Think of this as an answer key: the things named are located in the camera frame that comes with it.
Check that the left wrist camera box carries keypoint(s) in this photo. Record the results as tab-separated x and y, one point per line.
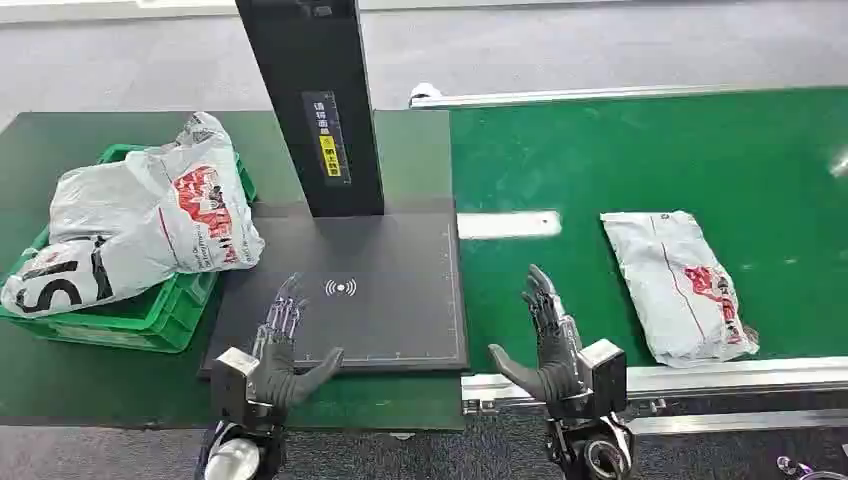
230	387

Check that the grey parcel bag red print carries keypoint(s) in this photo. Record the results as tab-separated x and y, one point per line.
676	285
166	212

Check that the yellow black column label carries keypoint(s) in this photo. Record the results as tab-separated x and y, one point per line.
328	142

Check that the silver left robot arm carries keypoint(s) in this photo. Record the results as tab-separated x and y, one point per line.
232	457

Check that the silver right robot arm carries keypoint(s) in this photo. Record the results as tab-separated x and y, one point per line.
593	450

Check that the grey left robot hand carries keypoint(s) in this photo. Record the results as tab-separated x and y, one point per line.
275	378

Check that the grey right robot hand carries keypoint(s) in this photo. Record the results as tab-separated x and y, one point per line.
555	361

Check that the green conveyor belt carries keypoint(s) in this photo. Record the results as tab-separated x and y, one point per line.
662	159

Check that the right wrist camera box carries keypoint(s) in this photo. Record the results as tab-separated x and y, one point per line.
606	378

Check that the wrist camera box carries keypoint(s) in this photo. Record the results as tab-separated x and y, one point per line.
606	378
230	387

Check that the black scanner base plate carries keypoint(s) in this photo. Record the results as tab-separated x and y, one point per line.
391	318

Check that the green plastic crate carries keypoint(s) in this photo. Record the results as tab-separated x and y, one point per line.
159	318

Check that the white patch on belt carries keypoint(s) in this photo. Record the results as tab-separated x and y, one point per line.
507	225

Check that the silver conveyor rail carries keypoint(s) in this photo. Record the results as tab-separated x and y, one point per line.
596	97
729	378

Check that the grey parcel bag black print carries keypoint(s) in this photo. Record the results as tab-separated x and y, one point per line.
60	281

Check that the black scanner column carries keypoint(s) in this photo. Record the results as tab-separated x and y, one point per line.
311	60

